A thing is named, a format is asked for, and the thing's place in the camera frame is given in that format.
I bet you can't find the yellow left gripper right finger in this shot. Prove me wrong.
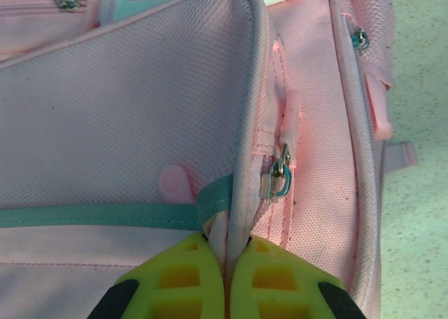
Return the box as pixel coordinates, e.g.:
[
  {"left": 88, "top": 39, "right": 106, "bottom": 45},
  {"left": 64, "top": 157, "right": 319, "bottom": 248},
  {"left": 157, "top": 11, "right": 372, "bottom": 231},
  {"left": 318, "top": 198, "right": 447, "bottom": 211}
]
[{"left": 229, "top": 235, "right": 365, "bottom": 319}]

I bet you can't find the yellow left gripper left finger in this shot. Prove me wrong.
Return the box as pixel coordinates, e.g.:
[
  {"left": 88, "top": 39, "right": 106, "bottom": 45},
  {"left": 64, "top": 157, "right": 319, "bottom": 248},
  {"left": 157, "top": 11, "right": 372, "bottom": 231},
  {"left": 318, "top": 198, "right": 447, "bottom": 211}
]
[{"left": 91, "top": 234, "right": 225, "bottom": 319}]

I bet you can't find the pink backpack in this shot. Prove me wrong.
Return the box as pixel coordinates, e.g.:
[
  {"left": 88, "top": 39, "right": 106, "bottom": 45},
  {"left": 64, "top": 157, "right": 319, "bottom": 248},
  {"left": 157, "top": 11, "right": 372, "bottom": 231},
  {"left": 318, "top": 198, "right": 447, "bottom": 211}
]
[{"left": 0, "top": 0, "right": 420, "bottom": 319}]

